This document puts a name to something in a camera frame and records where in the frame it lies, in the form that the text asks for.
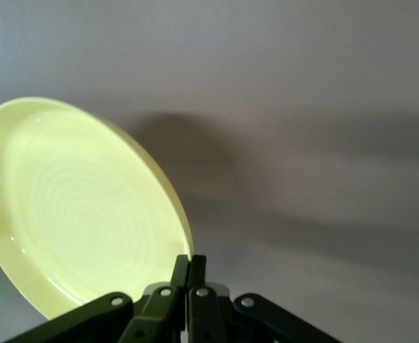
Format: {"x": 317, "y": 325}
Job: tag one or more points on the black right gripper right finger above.
{"x": 204, "y": 314}

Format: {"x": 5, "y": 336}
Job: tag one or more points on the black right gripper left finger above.
{"x": 152, "y": 314}

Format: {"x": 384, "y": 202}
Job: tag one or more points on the yellow round plate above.
{"x": 81, "y": 207}

